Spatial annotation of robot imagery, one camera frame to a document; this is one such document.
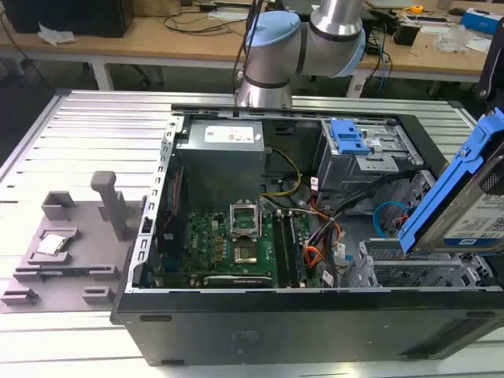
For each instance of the hard disk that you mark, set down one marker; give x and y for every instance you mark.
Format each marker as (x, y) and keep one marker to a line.
(464, 220)

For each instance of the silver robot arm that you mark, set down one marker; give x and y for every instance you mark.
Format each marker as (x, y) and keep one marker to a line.
(275, 51)

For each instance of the metal disk bay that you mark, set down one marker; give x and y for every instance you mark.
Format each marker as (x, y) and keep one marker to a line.
(413, 271)

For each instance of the black RAM slot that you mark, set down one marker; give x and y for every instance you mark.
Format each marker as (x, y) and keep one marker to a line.
(280, 252)

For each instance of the blue cardboard box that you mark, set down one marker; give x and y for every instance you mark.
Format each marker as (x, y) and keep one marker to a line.
(480, 21)

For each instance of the clear plastic bag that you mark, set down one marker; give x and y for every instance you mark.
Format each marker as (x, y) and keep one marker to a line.
(453, 39)

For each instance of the wooden desk with clutter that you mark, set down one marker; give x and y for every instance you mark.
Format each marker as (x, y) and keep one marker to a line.
(425, 59)

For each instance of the small black device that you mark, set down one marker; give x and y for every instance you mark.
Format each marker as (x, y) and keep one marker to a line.
(405, 33)

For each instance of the yellow tape roll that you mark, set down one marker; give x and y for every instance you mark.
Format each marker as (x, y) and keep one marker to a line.
(416, 9)

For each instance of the metal drive cage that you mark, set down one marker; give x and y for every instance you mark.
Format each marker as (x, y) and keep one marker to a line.
(374, 161)

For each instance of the blue drive bay latch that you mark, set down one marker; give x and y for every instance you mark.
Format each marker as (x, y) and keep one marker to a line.
(348, 134)

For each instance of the dark RAM stick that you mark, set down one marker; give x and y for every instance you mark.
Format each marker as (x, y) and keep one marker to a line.
(296, 252)

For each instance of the grey power supply unit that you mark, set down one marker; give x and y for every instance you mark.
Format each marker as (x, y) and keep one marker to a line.
(220, 165)

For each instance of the CPU socket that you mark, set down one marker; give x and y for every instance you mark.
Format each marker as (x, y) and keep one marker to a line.
(245, 255)

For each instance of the black graphics card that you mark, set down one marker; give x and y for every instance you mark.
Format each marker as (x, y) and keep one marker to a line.
(236, 281)

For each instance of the green motherboard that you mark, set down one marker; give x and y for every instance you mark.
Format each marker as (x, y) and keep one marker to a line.
(204, 240)

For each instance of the black PC case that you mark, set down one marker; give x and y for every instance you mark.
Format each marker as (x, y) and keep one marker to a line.
(275, 334)

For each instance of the black case fan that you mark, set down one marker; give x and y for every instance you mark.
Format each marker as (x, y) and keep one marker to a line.
(173, 204)

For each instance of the black computer box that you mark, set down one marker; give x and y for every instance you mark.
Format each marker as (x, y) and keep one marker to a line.
(67, 17)

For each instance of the crumpled clear plastic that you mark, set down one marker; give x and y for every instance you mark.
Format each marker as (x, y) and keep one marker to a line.
(55, 34)

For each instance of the grey parts rack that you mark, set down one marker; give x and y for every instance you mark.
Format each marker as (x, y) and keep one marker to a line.
(78, 283)

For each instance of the silver CPU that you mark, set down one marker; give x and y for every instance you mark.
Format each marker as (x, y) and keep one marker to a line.
(51, 244)

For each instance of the wooden desk with white frame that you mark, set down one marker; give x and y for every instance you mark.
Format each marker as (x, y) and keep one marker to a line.
(157, 43)

